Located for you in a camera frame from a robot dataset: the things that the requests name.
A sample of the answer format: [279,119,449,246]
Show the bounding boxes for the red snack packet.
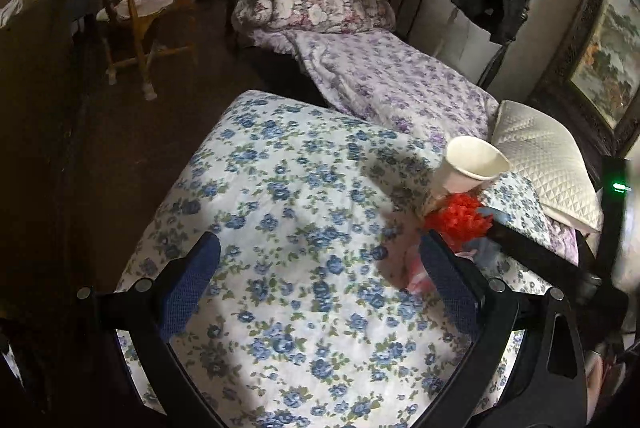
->
[424,193,495,253]

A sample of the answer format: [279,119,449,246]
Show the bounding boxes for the framed landscape painting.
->
[527,0,640,159]

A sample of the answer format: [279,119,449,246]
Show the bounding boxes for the purple floral quilt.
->
[285,28,501,149]

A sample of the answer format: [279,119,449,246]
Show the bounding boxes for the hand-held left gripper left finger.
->
[75,232,226,428]

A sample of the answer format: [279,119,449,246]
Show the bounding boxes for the folded pink floral comforter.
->
[231,0,397,34]

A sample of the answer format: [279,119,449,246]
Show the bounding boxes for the blue floral pillow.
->
[480,172,557,253]

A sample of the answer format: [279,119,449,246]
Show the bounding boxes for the blue floral bed sheet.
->
[114,90,551,428]

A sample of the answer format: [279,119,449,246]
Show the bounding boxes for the white quilted pillow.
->
[491,100,605,233]

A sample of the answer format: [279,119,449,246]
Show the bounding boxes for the white cloth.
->
[0,0,25,27]

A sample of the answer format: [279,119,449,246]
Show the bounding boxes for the light blue wrapper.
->
[462,207,508,269]

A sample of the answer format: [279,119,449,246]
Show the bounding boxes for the white paper cup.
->
[425,136,512,215]

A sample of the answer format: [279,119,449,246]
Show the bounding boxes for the pink plastic bag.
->
[400,243,441,293]

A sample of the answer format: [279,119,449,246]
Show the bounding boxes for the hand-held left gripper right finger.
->
[419,230,588,428]

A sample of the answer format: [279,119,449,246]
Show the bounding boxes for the wooden chair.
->
[91,0,197,101]

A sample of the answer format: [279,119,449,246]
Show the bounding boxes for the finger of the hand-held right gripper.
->
[486,224,603,296]

